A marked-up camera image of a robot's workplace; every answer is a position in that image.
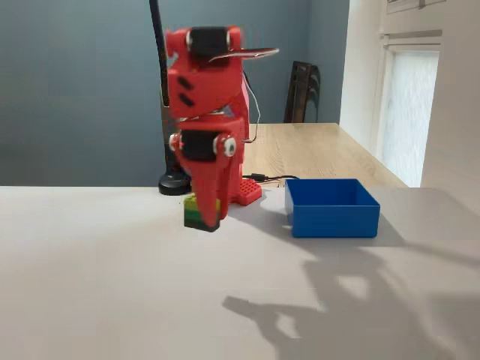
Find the green lego brick stack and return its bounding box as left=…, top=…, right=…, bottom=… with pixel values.
left=183, top=193, right=222, bottom=234

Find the blue plastic bin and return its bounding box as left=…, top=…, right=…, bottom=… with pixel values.
left=283, top=178, right=382, bottom=239

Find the white framed window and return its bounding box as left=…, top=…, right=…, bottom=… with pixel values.
left=373, top=28, right=444, bottom=188

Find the black gooseneck stand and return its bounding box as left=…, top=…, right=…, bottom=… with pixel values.
left=148, top=0, right=192, bottom=197

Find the dark wooden chair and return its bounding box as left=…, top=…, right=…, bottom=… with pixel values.
left=283, top=60, right=322, bottom=125

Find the black power cable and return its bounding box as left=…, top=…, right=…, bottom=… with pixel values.
left=242, top=172, right=301, bottom=188

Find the thin arm servo wire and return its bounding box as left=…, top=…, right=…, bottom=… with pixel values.
left=207, top=46, right=281, bottom=144

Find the red perforated robot base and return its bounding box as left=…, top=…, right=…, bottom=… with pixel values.
left=228, top=177, right=264, bottom=207

